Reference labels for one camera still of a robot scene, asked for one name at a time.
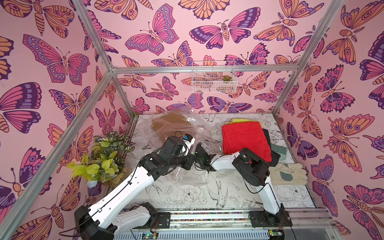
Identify yellow garment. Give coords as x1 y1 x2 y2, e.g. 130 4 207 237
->
224 119 263 127

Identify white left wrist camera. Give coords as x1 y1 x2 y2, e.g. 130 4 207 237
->
182 134 195 156

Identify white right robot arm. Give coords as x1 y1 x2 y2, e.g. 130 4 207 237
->
195 143 283 216

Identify white wire wall basket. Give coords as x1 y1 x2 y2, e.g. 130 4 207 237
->
191 65 238 95

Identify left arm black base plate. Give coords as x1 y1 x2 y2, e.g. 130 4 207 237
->
131 212 171 230

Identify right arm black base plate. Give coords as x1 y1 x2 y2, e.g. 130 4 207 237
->
249 211 293 228

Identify small green succulent plant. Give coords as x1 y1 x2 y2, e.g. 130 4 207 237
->
222 76 232 82

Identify green leafy potted plant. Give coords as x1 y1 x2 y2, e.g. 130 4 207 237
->
66 131 135 189

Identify brown garment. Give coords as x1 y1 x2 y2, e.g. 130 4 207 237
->
152 111 196 144

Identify red garment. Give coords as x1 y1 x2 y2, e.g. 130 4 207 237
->
222 122 272 163

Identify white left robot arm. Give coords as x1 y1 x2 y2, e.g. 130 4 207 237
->
75 134 195 240

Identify aluminium mounting rail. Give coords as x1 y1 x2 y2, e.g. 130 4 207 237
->
113 209 342 240

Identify clear plastic vacuum bag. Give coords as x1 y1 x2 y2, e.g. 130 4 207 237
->
144 110 223 186

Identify aluminium frame bars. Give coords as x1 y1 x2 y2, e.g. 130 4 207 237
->
1 1 344 240

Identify beige work glove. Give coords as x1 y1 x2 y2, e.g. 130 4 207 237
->
269 163 308 186

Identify dark grey garment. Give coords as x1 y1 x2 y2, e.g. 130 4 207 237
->
263 129 281 167

